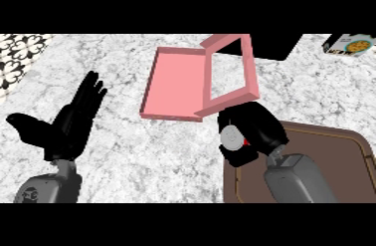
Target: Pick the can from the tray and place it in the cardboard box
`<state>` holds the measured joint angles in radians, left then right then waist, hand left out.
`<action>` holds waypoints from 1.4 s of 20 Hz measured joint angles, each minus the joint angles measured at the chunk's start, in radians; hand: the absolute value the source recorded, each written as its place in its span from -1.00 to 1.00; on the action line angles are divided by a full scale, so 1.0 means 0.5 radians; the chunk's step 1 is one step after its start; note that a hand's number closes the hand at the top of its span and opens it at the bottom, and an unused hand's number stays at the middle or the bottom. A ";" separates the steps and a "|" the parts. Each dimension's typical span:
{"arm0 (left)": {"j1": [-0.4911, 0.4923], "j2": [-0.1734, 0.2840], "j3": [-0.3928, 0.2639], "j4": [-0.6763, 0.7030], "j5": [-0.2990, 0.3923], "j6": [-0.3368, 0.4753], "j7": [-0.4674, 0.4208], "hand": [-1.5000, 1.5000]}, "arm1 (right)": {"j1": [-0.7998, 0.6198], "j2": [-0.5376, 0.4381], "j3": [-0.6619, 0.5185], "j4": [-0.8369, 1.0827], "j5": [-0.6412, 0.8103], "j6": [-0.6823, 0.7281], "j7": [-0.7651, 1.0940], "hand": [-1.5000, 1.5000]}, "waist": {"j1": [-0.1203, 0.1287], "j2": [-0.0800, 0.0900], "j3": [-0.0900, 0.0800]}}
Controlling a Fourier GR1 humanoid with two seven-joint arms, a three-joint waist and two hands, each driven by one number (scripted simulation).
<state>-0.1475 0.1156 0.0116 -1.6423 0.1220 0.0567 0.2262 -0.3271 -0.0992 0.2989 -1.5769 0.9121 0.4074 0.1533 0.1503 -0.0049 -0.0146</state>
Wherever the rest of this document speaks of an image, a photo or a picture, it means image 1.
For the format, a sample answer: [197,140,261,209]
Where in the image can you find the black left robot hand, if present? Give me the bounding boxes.
[5,70,110,162]

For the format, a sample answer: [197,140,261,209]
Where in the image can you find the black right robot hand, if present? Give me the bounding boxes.
[216,101,291,168]

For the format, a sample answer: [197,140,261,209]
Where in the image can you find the red can with silver lid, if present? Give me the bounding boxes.
[219,123,253,151]

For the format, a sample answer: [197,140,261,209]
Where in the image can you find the pink cardboard box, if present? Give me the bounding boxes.
[139,34,261,123]

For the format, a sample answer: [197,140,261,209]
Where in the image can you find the brown tray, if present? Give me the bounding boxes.
[222,120,376,204]

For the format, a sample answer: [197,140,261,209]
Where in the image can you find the cereal box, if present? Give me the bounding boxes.
[322,34,376,59]

